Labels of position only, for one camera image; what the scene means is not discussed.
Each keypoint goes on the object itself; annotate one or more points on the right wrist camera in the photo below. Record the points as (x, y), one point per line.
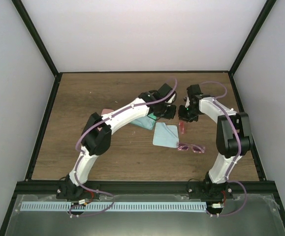
(193, 91)

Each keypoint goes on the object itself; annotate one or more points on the clear acrylic front panel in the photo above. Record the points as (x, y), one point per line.
(243, 215)

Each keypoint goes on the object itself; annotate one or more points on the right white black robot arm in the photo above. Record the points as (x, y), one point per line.
(233, 140)

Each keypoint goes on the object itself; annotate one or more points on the green glasses case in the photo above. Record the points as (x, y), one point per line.
(144, 123)

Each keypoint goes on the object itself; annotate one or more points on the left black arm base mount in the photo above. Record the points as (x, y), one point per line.
(69, 191)

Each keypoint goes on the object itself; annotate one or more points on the light blue slotted cable duct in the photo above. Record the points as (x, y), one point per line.
(116, 207)

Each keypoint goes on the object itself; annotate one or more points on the purple frame sunglasses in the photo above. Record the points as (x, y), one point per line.
(194, 148)

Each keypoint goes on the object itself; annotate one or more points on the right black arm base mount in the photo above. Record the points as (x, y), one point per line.
(205, 189)

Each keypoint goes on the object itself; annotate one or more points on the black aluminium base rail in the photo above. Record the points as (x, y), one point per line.
(137, 187)

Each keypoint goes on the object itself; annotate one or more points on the pink glasses case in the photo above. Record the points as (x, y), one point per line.
(106, 111)

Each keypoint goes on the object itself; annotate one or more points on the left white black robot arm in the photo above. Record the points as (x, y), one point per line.
(96, 137)

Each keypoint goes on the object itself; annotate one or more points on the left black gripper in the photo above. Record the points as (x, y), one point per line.
(169, 114)

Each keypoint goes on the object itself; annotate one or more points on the red lens sunglasses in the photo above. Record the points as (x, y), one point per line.
(182, 127)

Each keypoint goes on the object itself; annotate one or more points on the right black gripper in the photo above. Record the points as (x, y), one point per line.
(182, 116)

